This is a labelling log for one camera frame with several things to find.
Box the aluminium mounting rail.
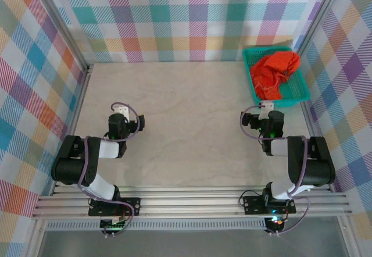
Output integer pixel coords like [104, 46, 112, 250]
[31, 191, 354, 220]

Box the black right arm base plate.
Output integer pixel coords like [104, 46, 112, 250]
[242, 195, 296, 215]

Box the orange t-shirt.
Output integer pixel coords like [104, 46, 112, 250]
[250, 51, 301, 101]

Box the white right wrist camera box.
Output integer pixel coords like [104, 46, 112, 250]
[259, 101, 276, 120]

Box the grey slotted cable duct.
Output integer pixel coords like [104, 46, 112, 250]
[46, 221, 267, 231]

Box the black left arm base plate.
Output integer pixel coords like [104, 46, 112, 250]
[88, 197, 142, 217]

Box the teal plastic mesh basket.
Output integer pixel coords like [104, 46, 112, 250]
[242, 46, 312, 110]

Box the aluminium frame post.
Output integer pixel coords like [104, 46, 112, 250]
[30, 0, 94, 72]
[292, 0, 349, 59]

